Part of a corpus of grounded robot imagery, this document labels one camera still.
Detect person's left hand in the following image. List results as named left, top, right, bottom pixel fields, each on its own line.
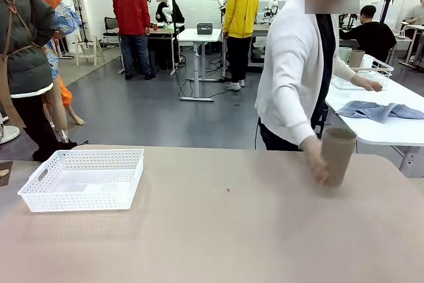
left=357, top=76, right=384, bottom=93

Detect pale green cup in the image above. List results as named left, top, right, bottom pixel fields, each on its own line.
left=338, top=46, right=352, bottom=65

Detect person in green jacket, apron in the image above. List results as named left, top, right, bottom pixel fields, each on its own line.
left=0, top=0, right=72, bottom=163

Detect white side table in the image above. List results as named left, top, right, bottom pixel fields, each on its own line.
left=324, top=70, right=424, bottom=178

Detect person's left forearm white sleeve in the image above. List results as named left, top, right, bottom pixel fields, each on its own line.
left=333, top=56, right=365, bottom=87

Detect thin black hanging cable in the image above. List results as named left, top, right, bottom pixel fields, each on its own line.
left=254, top=119, right=262, bottom=150

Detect person in white cardigan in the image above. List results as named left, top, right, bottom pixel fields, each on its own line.
left=254, top=0, right=365, bottom=152

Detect black chair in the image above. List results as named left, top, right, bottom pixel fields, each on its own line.
left=102, top=16, right=121, bottom=47

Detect black floor cables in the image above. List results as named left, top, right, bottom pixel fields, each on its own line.
left=174, top=51, right=233, bottom=99

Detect seated person in black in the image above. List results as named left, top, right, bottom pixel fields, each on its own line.
left=339, top=5, right=398, bottom=64

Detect person's right hand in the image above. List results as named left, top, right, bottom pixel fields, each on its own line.
left=301, top=135, right=331, bottom=186

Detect white step stool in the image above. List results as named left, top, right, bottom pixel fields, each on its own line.
left=73, top=33, right=107, bottom=66

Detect white floor fan base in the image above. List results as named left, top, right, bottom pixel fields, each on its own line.
left=0, top=110, right=21, bottom=145

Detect person in red hoodie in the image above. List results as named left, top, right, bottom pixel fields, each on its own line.
left=111, top=0, right=156, bottom=81

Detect black tripod stand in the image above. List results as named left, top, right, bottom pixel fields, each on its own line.
left=166, top=0, right=179, bottom=76

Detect tall brown cup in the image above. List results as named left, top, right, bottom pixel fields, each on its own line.
left=319, top=127, right=358, bottom=188
left=348, top=50, right=366, bottom=68

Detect white standing desk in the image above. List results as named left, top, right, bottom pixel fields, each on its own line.
left=176, top=27, right=224, bottom=103

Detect seated person with blurred face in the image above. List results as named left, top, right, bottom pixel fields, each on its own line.
left=154, top=0, right=185, bottom=26

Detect white wire dish rack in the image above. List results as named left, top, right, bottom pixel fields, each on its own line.
left=332, top=58, right=394, bottom=91

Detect white perforated plastic basket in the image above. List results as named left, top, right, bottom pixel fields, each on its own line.
left=17, top=148, right=145, bottom=213

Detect wood top workbench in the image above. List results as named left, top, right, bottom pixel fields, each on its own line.
left=145, top=23, right=186, bottom=76

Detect seated person in grey top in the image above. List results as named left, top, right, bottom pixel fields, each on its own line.
left=403, top=0, right=424, bottom=26

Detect mannequin in orange blue clothes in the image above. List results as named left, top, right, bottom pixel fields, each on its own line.
left=15, top=0, right=85, bottom=143

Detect person's right forearm white sleeve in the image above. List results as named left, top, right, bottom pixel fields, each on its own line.
left=278, top=90, right=319, bottom=151

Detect person in yellow hoodie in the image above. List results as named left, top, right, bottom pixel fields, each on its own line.
left=222, top=0, right=260, bottom=92

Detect blue towel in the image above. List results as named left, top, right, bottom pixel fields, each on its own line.
left=335, top=100, right=424, bottom=124

